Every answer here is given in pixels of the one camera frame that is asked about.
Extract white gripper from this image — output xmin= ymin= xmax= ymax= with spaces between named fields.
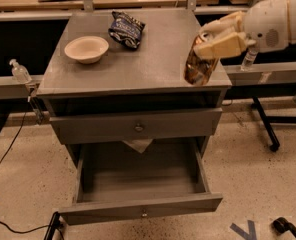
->
xmin=193 ymin=0 xmax=289 ymax=60

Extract grey open middle drawer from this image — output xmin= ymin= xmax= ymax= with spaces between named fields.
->
xmin=59 ymin=138 xmax=222 ymax=225

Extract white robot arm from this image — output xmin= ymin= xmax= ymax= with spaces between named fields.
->
xmin=193 ymin=0 xmax=296 ymax=60

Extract clear water bottle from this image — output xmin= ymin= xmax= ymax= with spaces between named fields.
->
xmin=240 ymin=46 xmax=259 ymax=71

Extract black table leg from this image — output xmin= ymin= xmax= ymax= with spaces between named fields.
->
xmin=252 ymin=97 xmax=280 ymax=152

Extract clear sanitizer pump bottle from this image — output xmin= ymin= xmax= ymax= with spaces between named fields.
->
xmin=9 ymin=59 xmax=32 ymax=84

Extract black caster wheel base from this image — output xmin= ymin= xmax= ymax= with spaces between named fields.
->
xmin=272 ymin=217 xmax=296 ymax=238

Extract black floor cable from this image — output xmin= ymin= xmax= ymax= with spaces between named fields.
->
xmin=0 ymin=110 xmax=66 ymax=240

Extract white paper napkin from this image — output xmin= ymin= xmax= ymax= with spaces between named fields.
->
xmin=125 ymin=139 xmax=152 ymax=153

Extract grey drawer cabinet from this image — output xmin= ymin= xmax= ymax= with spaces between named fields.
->
xmin=35 ymin=7 xmax=233 ymax=226

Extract grey top drawer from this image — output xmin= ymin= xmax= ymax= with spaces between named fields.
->
xmin=50 ymin=108 xmax=222 ymax=144

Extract blue chip bag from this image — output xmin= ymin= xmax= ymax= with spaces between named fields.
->
xmin=108 ymin=11 xmax=145 ymax=50

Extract white paper bowl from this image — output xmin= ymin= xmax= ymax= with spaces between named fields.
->
xmin=64 ymin=36 xmax=109 ymax=64

